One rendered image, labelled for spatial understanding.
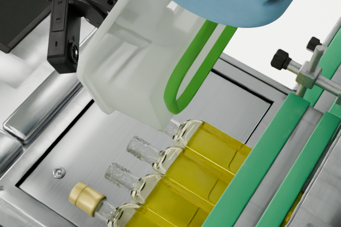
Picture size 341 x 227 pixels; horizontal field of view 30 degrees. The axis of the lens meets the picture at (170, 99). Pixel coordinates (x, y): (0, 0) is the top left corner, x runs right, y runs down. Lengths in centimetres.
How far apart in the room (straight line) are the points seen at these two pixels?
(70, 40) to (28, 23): 55
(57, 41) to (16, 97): 43
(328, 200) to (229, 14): 36
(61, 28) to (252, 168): 30
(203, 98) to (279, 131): 36
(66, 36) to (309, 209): 37
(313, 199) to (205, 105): 44
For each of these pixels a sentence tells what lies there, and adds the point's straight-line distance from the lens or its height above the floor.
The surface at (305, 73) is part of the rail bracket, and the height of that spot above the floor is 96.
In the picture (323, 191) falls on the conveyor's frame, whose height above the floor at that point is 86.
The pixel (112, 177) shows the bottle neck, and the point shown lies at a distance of 95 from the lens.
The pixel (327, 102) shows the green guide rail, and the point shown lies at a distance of 104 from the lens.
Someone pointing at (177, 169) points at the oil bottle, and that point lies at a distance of 94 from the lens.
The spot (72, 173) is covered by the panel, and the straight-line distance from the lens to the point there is 111.
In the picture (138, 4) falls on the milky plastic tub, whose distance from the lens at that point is 63.
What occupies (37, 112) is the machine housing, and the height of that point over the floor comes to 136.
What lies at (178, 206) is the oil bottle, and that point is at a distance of 91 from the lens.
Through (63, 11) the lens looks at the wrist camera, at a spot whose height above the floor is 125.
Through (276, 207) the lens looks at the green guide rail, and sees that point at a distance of 81.
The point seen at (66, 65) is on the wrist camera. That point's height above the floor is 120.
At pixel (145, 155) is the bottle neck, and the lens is 97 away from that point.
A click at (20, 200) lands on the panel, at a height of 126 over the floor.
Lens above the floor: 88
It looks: 14 degrees up
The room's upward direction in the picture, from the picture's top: 60 degrees counter-clockwise
